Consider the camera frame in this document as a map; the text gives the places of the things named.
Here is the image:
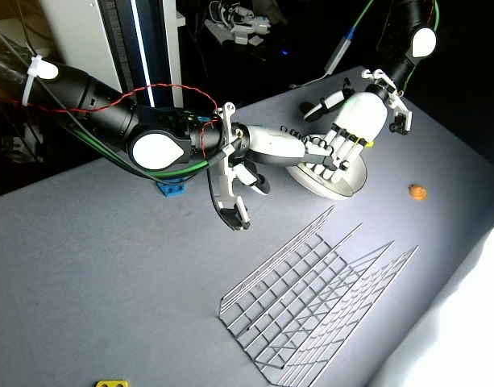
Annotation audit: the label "spare white robot hands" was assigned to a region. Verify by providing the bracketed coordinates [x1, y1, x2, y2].
[208, 2, 272, 45]

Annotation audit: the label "grey table cloth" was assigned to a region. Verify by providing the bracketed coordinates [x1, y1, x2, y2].
[0, 66, 494, 387]

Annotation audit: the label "white column with light strip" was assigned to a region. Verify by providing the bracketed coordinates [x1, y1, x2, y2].
[39, 0, 187, 109]

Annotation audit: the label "silver wire dish rack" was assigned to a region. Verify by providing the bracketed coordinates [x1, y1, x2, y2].
[218, 204, 420, 387]

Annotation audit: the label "white adapter cable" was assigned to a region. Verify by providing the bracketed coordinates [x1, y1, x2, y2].
[289, 35, 355, 90]

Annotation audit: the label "green cable with blue plug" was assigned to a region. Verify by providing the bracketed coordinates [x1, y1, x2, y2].
[348, 0, 376, 41]

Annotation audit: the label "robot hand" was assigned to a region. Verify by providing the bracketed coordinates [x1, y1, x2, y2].
[301, 89, 389, 171]
[233, 125, 351, 198]

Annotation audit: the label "white bowl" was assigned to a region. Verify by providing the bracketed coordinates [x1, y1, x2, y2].
[285, 159, 352, 202]

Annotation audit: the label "white plate with dark rim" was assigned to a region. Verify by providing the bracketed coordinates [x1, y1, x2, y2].
[330, 155, 369, 199]

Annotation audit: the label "blue toy block with holes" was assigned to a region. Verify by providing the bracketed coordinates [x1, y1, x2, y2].
[156, 177, 190, 198]

